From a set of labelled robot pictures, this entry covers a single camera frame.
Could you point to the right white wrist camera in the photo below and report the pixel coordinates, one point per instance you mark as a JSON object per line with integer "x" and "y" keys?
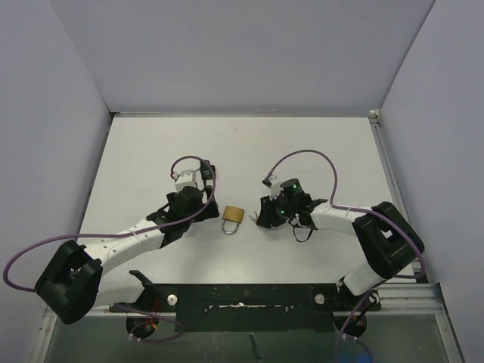
{"x": 273, "y": 183}

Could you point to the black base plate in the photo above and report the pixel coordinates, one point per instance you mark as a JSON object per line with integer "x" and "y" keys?
{"x": 250, "y": 308}

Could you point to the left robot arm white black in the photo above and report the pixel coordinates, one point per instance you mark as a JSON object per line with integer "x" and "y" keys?
{"x": 70, "y": 283}

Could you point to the small silver keys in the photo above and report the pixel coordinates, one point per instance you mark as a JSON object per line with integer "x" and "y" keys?
{"x": 255, "y": 217}

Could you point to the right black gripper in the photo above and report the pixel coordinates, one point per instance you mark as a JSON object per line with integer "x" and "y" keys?
{"x": 268, "y": 218}

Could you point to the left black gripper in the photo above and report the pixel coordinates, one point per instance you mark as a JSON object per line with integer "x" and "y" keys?
{"x": 209, "y": 212}

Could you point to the brass padlock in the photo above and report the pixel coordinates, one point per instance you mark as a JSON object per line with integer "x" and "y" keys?
{"x": 232, "y": 217}

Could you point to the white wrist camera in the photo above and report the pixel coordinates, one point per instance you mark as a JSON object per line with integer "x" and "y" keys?
{"x": 186, "y": 178}
{"x": 273, "y": 183}

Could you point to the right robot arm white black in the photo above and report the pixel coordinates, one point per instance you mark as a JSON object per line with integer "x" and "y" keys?
{"x": 387, "y": 240}

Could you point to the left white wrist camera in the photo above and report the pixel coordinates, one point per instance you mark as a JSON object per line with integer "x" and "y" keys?
{"x": 186, "y": 178}

